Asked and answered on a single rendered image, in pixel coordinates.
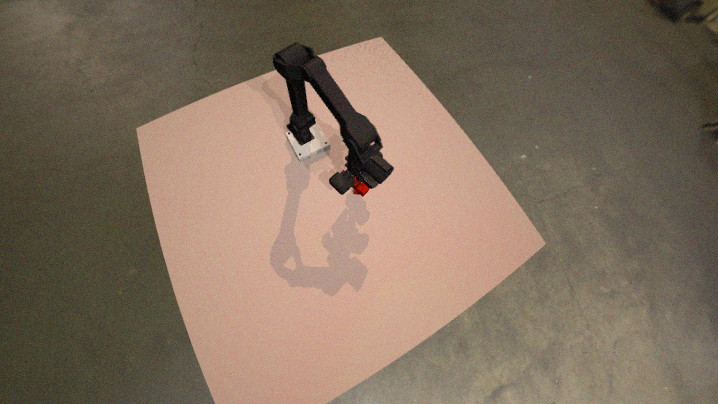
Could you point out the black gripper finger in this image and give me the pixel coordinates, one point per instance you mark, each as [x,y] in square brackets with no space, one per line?
[343,172]

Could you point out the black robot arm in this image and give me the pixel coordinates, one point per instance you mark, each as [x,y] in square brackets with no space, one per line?
[297,64]

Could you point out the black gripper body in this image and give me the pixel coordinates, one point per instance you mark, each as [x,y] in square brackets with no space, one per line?
[343,183]

